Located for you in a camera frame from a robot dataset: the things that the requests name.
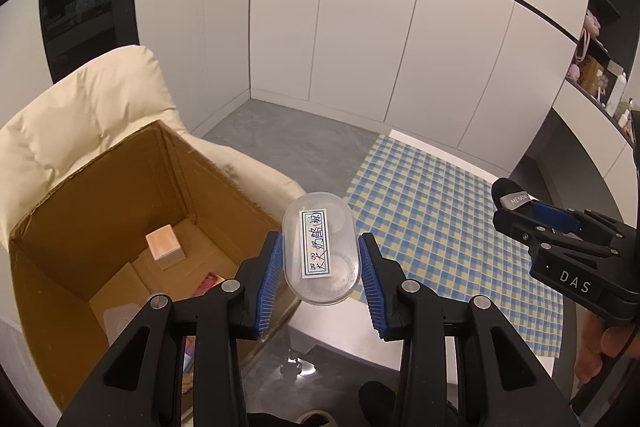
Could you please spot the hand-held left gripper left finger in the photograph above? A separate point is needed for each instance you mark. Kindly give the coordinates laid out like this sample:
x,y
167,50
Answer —
x,y
267,282

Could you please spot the small beige carton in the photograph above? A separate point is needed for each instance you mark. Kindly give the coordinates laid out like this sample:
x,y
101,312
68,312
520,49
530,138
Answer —
x,y
162,244

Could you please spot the brown cardboard box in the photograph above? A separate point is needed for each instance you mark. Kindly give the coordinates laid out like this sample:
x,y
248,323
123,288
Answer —
x,y
100,187

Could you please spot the brown gift box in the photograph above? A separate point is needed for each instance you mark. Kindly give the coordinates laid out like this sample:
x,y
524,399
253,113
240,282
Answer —
x,y
593,74

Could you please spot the person's right hand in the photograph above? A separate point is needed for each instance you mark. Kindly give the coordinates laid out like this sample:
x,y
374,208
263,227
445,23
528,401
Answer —
x,y
590,347

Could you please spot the clear oval plastic case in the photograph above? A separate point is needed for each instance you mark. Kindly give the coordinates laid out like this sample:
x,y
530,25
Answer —
x,y
320,287

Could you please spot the blue yellow checkered tablecloth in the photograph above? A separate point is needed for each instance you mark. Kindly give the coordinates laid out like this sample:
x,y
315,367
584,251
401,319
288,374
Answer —
x,y
440,217

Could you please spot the white built-in wardrobe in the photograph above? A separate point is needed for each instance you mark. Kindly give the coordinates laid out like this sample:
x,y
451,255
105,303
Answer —
x,y
375,32

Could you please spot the white curved counter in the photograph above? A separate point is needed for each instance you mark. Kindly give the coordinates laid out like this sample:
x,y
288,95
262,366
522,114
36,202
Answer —
x,y
575,132

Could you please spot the small pink plush toy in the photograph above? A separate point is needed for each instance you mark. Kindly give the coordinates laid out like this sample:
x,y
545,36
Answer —
x,y
574,73

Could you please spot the black round compact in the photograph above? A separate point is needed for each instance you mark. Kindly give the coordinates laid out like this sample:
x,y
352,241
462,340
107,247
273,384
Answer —
x,y
505,192

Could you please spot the tall white bottle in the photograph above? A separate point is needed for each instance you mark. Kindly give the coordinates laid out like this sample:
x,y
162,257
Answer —
x,y
617,93

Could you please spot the cream padded armchair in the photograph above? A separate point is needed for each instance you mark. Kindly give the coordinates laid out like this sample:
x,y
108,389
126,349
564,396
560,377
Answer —
x,y
100,97

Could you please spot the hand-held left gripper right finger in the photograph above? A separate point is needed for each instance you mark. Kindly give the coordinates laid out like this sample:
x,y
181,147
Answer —
x,y
372,287

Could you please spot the red can with yellow lid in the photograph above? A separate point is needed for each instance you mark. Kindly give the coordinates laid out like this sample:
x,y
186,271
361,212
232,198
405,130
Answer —
x,y
207,284

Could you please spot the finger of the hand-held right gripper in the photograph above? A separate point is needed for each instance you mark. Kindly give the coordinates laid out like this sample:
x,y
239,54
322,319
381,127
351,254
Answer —
x,y
515,224
552,214

